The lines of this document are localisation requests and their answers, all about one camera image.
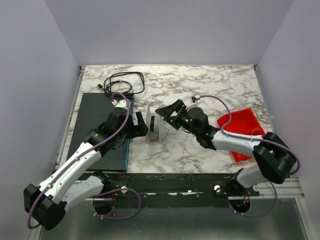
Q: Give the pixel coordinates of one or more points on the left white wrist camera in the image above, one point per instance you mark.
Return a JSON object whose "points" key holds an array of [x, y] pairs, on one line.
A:
{"points": [[125, 104]]}

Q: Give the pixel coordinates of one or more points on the dark notebook blue spine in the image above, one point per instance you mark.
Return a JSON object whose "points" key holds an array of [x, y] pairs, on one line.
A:
{"points": [[93, 112]]}

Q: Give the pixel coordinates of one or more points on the red plastic bin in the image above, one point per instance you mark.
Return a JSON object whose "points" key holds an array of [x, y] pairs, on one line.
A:
{"points": [[242, 122]]}

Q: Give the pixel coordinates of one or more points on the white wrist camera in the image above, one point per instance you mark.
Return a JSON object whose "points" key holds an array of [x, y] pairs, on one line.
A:
{"points": [[125, 104], [194, 99]]}

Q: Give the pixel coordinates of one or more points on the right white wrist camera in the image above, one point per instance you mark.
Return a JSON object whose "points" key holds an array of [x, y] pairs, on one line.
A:
{"points": [[194, 99]]}

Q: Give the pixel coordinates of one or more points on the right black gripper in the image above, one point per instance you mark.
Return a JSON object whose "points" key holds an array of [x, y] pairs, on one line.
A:
{"points": [[177, 116]]}

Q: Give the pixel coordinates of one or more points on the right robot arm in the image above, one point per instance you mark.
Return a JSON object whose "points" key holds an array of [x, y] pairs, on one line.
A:
{"points": [[274, 160]]}

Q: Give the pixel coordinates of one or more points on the grey plastic cable spool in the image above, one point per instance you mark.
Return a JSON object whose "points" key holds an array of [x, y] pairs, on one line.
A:
{"points": [[156, 129]]}

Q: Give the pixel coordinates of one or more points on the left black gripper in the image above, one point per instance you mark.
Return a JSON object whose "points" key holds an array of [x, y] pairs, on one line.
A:
{"points": [[136, 125]]}

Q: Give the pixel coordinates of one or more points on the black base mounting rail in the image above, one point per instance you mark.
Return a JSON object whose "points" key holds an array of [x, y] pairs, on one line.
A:
{"points": [[169, 190]]}

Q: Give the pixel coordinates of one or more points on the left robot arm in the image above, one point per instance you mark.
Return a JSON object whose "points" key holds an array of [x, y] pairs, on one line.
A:
{"points": [[48, 202]]}

